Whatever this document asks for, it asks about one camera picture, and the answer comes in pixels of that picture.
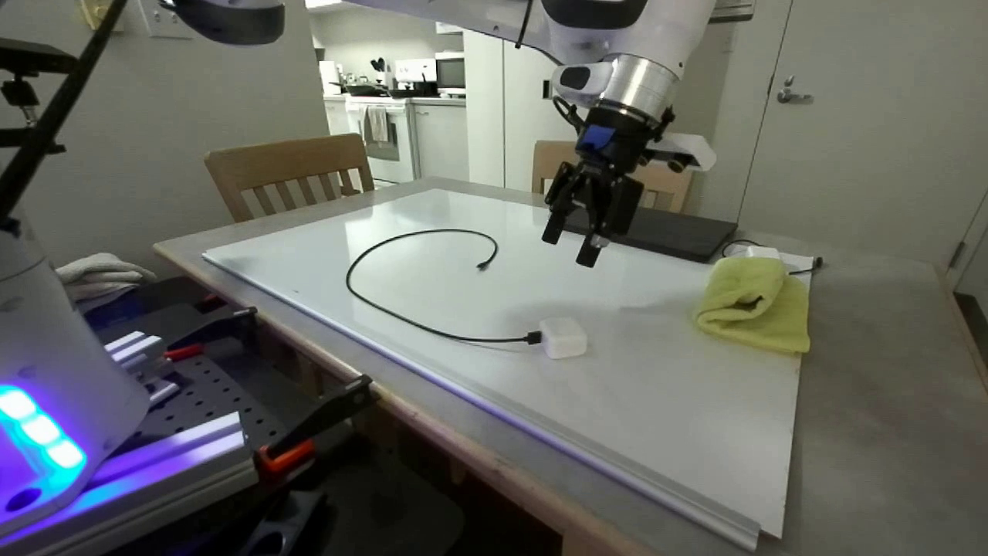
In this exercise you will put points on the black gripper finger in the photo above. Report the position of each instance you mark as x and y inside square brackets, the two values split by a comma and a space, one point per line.
[608, 221]
[562, 205]

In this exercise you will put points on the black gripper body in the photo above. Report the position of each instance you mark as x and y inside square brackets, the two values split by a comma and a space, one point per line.
[619, 159]

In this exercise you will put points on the white charger adapter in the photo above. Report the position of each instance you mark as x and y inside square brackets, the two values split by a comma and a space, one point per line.
[562, 341]

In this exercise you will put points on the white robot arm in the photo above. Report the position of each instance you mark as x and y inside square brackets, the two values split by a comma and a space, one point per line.
[619, 33]

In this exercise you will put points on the wooden slat-back chair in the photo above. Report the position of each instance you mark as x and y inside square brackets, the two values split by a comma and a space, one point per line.
[545, 156]
[289, 156]

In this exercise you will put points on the black closed laptop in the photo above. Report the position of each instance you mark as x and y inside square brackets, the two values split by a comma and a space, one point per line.
[679, 237]

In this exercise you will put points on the white closet doors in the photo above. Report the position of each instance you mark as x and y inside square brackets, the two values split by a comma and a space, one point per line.
[496, 103]

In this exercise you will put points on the small white object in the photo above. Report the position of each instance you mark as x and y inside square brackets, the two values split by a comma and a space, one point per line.
[758, 251]

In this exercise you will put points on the yellow folded cloth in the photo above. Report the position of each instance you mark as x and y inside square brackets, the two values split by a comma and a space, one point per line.
[758, 310]

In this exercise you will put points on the large white board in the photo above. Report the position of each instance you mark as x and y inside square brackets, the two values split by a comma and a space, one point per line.
[619, 413]

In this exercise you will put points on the white kitchen oven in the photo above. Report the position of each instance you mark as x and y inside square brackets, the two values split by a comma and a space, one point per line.
[357, 156]

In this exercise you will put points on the grey room door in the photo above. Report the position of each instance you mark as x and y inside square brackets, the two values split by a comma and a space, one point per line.
[876, 134]

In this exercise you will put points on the short aluminium extrusion pieces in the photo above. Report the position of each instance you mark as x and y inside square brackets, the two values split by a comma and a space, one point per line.
[131, 343]

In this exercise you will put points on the white cloth bundle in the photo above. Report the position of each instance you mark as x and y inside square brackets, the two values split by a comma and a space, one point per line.
[103, 273]

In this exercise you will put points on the white base with blue lights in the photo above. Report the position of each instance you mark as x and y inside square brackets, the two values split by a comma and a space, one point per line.
[51, 358]

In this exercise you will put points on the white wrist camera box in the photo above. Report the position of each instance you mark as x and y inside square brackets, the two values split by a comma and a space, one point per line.
[689, 152]

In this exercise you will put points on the small wall sign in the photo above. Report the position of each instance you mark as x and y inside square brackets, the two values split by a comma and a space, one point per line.
[734, 13]

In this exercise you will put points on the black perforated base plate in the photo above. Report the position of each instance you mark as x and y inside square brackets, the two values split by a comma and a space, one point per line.
[205, 389]

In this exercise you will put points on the white light switch plate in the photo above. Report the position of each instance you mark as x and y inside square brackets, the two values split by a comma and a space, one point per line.
[163, 22]

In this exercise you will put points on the long aluminium extrusion rail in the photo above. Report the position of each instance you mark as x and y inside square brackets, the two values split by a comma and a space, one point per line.
[173, 452]

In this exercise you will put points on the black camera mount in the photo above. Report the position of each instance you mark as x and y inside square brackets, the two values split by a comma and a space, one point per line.
[20, 57]

